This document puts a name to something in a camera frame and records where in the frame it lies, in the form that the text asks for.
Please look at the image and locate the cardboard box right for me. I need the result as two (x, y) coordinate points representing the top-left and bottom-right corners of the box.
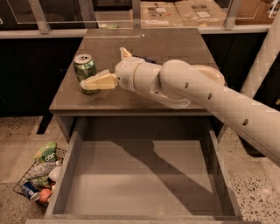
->
(174, 0), (232, 27)

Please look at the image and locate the clear plastic water bottle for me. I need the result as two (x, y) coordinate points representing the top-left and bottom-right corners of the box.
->
(30, 160), (62, 177)

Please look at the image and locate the orange fruit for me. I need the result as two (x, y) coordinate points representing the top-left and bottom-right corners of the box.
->
(38, 188), (53, 203)

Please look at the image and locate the black wire basket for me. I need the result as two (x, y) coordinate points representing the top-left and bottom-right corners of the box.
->
(13, 148), (67, 205)

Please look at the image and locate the open grey top drawer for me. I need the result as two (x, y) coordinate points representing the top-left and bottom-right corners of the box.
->
(25, 116), (260, 224)

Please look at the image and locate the white bowl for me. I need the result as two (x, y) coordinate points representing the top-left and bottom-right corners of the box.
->
(193, 65), (225, 86)

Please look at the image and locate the blue soda can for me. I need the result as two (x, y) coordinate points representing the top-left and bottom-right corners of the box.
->
(21, 182), (39, 201)

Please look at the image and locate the white round object in basket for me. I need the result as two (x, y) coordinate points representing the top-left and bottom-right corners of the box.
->
(48, 166), (61, 182)

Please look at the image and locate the green soda can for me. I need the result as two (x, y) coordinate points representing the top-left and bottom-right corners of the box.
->
(73, 53), (96, 82)

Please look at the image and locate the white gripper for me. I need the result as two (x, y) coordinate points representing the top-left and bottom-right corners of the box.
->
(80, 47), (144, 91)

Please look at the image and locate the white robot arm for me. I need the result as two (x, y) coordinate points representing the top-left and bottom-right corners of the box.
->
(80, 47), (280, 164)

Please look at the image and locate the green chip bag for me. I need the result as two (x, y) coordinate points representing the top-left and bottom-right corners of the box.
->
(32, 142), (57, 163)

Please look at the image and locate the cardboard box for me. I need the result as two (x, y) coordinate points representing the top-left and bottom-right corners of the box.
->
(174, 0), (232, 27)
(140, 1), (184, 27)

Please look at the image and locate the grey cabinet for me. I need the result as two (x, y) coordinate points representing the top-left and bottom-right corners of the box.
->
(50, 28), (219, 139)

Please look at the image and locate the cardboard box left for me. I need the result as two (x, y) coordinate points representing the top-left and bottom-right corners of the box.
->
(140, 1), (184, 27)

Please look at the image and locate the dark blue snack packet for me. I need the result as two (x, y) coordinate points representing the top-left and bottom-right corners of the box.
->
(132, 55), (157, 64)

